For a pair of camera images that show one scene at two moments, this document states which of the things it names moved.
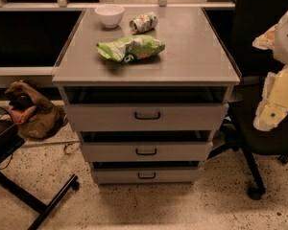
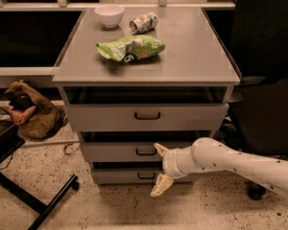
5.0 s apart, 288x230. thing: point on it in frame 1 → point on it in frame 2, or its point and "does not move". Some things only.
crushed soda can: (143, 23) does not move
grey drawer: (147, 150) does not move
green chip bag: (127, 50) does not move
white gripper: (287, 38) → (168, 164)
